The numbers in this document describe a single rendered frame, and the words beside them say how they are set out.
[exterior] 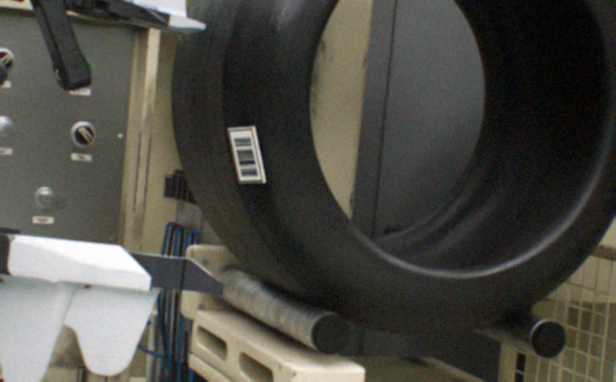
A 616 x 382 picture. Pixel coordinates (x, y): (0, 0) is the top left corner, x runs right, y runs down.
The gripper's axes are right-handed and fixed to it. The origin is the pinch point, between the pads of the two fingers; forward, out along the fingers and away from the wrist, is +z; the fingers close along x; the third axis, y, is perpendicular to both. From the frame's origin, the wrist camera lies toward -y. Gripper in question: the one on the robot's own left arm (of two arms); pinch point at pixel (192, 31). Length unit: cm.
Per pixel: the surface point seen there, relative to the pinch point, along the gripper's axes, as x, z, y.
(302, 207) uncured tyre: -11.3, 12.8, -16.6
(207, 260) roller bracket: 22.0, 15.0, -26.8
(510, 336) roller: -7, 45, -27
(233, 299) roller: 15.0, 17.1, -30.6
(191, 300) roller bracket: 22.6, 14.1, -32.5
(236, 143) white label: -8.8, 4.8, -11.4
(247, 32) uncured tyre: -8.7, 3.5, 0.5
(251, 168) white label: -10.3, 6.5, -13.6
